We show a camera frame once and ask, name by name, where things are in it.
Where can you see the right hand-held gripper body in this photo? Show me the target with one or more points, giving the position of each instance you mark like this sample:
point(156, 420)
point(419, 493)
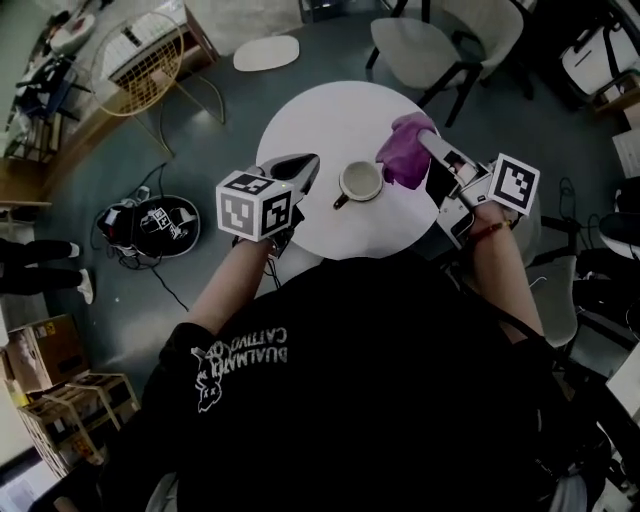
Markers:
point(515, 185)

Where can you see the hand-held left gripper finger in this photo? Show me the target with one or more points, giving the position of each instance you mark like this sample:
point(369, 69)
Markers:
point(280, 162)
point(309, 185)

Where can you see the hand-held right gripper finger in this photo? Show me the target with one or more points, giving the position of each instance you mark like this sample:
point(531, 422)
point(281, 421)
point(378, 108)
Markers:
point(442, 147)

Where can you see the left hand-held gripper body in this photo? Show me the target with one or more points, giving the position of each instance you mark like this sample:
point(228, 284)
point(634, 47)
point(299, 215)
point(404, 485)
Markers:
point(240, 210)

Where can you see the purple cloth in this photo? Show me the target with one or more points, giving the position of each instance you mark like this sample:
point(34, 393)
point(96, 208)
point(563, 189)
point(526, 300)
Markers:
point(405, 150)

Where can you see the person's right forearm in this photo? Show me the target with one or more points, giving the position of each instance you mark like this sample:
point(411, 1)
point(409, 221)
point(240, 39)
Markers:
point(505, 280)

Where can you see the person's left forearm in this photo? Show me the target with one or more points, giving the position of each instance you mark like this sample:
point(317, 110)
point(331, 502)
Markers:
point(230, 285)

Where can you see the white round table gold legs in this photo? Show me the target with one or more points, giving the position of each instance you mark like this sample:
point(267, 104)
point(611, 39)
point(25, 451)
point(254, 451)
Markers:
point(325, 115)

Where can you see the black office chair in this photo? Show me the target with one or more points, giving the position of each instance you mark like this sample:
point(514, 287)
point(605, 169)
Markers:
point(615, 230)

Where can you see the white case black trim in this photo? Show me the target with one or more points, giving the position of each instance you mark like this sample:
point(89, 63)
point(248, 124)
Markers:
point(590, 60)

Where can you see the white ribbed radiator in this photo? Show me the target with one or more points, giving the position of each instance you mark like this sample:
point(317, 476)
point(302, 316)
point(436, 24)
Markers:
point(145, 35)

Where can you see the person's black printed t-shirt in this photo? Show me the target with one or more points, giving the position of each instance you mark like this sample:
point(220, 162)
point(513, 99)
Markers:
point(375, 400)

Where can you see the cardboard box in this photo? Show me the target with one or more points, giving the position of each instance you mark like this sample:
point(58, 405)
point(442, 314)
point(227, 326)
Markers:
point(55, 355)

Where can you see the wooden shelf unit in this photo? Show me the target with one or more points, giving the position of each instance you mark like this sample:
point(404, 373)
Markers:
point(75, 400)

